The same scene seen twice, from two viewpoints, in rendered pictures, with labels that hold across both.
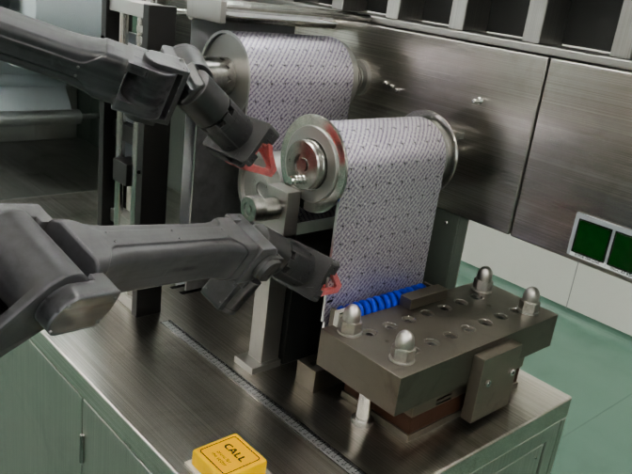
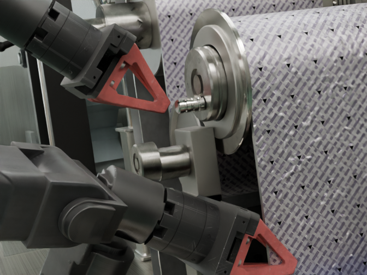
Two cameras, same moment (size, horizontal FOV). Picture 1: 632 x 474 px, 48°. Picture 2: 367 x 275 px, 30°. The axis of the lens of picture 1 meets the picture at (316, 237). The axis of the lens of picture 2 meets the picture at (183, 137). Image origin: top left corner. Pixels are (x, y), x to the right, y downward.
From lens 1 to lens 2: 53 cm
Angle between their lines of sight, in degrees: 29
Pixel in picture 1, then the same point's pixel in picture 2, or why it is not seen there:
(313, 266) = (216, 225)
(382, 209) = (344, 131)
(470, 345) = not seen: outside the picture
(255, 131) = (100, 40)
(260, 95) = (178, 30)
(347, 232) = (284, 172)
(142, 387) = not seen: outside the picture
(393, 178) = (351, 79)
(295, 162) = (194, 85)
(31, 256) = not seen: outside the picture
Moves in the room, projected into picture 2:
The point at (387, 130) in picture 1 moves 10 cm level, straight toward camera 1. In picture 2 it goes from (328, 13) to (295, 11)
